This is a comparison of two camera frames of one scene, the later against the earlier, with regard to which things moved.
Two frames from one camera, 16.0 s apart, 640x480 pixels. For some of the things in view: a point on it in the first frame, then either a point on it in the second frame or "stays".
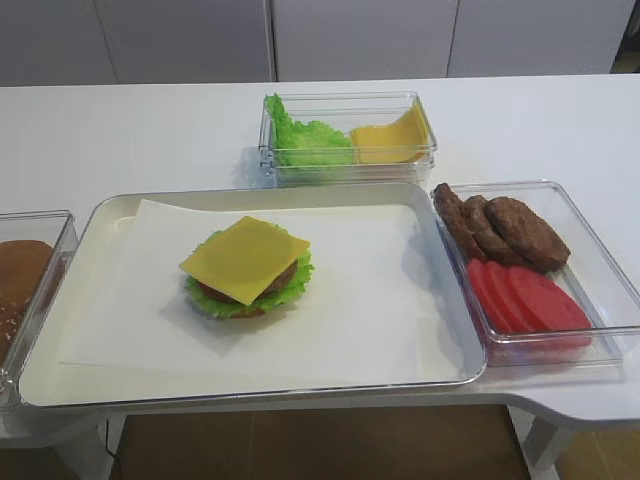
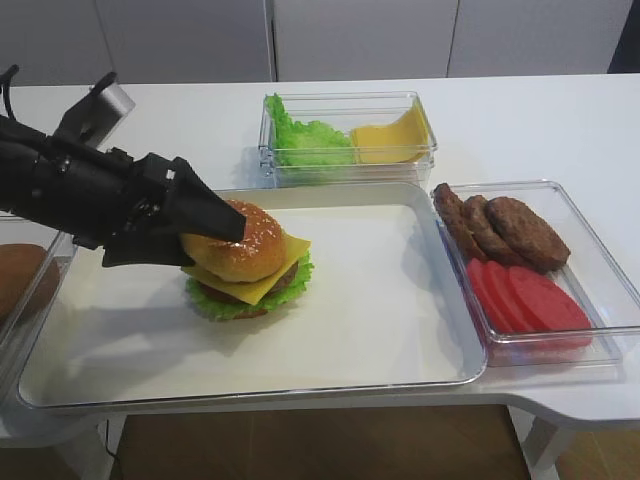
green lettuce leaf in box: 305,144 stays
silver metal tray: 214,293 stays
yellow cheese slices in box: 402,141 stays
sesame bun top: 11,316 to 254,259
